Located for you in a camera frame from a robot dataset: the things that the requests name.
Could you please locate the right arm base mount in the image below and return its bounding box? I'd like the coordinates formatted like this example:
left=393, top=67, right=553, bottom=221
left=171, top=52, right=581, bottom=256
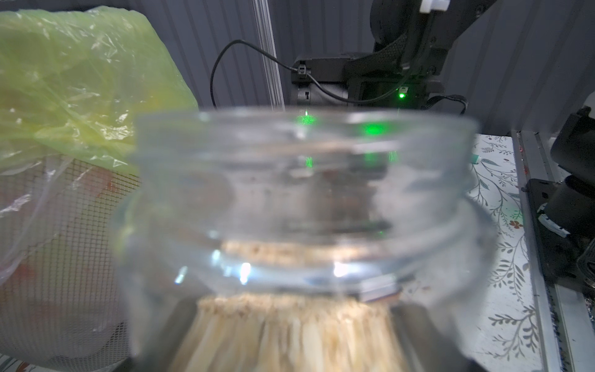
left=526, top=105, right=594, bottom=296

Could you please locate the grey bin with green bag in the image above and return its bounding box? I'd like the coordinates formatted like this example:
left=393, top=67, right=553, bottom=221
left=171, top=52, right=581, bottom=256
left=1, top=5, right=197, bottom=371

